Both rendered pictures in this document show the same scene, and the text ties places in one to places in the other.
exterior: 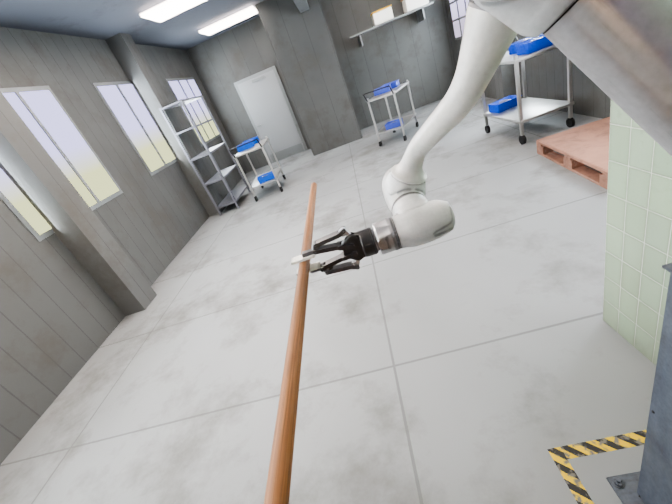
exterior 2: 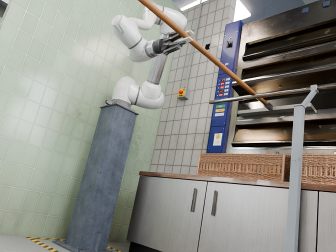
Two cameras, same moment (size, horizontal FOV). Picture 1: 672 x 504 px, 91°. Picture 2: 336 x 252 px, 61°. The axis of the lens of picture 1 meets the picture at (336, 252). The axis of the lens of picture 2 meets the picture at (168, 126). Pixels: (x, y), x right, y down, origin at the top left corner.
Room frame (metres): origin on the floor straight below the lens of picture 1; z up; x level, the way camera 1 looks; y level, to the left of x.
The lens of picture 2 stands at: (1.82, 0.83, 0.34)
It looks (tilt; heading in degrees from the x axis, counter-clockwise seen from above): 16 degrees up; 217
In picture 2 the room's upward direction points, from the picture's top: 11 degrees clockwise
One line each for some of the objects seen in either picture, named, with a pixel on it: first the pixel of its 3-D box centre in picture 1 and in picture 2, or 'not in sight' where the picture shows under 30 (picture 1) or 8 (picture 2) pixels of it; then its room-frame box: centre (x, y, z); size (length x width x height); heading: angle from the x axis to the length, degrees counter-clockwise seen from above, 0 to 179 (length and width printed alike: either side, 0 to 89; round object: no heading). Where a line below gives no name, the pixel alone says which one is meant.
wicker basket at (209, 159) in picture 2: not in sight; (254, 165); (0.02, 0.23, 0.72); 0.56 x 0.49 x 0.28; 83
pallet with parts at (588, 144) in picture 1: (617, 135); not in sight; (2.74, -2.84, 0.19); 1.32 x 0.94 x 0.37; 169
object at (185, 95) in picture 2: not in sight; (183, 93); (-0.33, -0.66, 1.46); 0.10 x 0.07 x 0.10; 82
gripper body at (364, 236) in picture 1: (359, 245); (163, 45); (0.80, -0.07, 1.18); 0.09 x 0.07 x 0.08; 81
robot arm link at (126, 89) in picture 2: not in sight; (125, 90); (0.37, -0.72, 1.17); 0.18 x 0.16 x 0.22; 139
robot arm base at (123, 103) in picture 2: not in sight; (118, 105); (0.40, -0.73, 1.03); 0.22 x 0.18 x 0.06; 170
